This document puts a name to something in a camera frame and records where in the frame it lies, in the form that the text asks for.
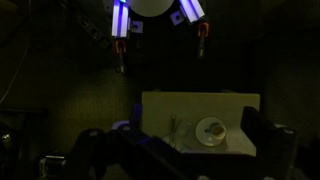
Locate dark grey patterned sofa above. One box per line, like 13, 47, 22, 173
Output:
0, 67, 140, 156

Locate blue coffee mug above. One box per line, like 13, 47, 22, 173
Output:
210, 123, 226, 139

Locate orange handled clamp right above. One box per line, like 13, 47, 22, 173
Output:
198, 22, 209, 59

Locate orange handled clamp left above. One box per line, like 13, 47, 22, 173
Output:
115, 40, 126, 74

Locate dark metal spoon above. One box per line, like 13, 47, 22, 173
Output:
171, 114, 176, 134

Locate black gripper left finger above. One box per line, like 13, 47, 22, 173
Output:
129, 103, 143, 129

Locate clear plastic packet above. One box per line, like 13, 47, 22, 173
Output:
162, 120, 192, 153

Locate orange handled clamp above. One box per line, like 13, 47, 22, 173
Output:
115, 40, 126, 74
198, 22, 209, 59

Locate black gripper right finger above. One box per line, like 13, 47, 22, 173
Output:
241, 106, 297, 174

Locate white round saucer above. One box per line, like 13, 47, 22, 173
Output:
195, 117, 227, 147

